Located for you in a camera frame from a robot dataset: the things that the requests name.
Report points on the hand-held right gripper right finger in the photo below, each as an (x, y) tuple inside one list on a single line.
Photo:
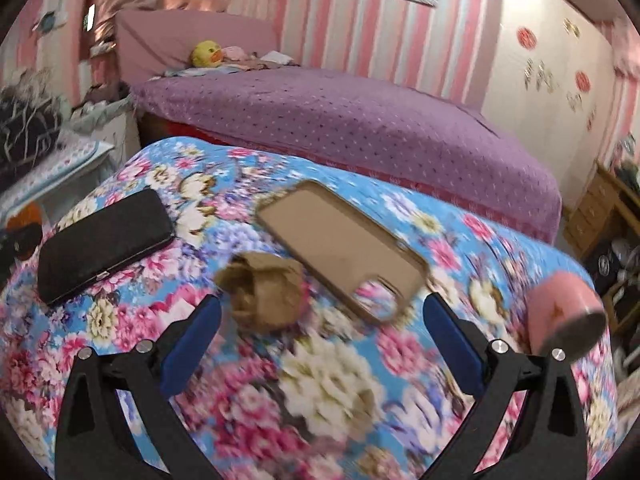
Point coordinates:
[(450, 342)]

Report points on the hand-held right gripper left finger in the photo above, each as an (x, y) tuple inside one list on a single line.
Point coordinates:
[(195, 340)]

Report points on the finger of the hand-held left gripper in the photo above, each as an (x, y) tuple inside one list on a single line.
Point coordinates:
[(17, 250)]

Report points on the orange peel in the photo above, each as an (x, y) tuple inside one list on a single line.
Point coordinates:
[(26, 216)]

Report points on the grey-green cloth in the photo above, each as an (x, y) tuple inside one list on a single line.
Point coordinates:
[(265, 290)]

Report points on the black clasp wallet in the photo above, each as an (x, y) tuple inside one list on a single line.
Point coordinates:
[(100, 245)]

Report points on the dotted cloth side table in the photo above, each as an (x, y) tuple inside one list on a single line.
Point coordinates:
[(60, 165)]

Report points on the pink steel-lined mug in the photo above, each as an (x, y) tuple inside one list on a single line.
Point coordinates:
[(560, 310)]

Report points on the black white patterned bag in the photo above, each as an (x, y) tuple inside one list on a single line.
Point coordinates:
[(27, 135)]

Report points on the floral blanket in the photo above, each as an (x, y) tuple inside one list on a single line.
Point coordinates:
[(320, 380)]

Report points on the brown phone case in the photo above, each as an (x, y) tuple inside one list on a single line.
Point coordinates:
[(335, 245)]

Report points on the wooden desk with drawers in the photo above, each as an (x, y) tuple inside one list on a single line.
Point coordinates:
[(600, 210)]

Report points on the purple dotted bed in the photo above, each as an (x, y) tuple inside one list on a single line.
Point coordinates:
[(350, 120)]

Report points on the yellow duck plush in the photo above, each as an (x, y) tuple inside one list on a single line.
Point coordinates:
[(206, 55)]

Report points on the pink headboard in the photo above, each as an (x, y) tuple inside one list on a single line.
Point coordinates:
[(190, 40)]

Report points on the clothes pile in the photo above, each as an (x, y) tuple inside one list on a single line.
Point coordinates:
[(255, 60)]

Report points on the white wardrobe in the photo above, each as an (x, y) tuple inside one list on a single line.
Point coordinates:
[(545, 70)]

